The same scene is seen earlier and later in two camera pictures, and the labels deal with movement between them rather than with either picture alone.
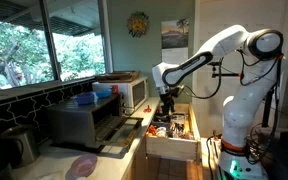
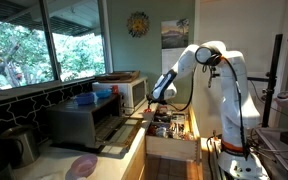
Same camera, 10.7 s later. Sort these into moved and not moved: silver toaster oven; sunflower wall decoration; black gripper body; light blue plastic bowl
Moved: black gripper body
Not moved: light blue plastic bowl; silver toaster oven; sunflower wall decoration
